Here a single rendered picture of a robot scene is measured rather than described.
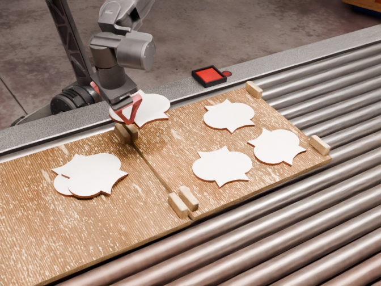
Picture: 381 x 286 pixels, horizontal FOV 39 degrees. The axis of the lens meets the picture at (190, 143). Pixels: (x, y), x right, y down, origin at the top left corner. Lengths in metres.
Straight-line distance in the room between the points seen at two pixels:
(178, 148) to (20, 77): 2.09
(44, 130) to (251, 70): 0.65
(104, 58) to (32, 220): 0.36
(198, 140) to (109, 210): 0.32
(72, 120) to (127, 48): 0.43
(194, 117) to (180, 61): 2.04
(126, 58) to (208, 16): 2.97
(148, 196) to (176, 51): 2.41
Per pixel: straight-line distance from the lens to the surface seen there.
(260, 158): 1.32
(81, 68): 2.49
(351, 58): 1.87
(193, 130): 1.39
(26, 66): 3.40
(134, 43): 1.07
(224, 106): 1.47
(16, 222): 1.18
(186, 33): 3.76
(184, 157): 1.30
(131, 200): 1.20
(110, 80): 1.13
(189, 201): 1.17
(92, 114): 1.46
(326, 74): 1.74
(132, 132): 1.33
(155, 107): 1.25
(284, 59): 1.78
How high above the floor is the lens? 1.80
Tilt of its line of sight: 40 degrees down
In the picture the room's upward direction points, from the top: 6 degrees clockwise
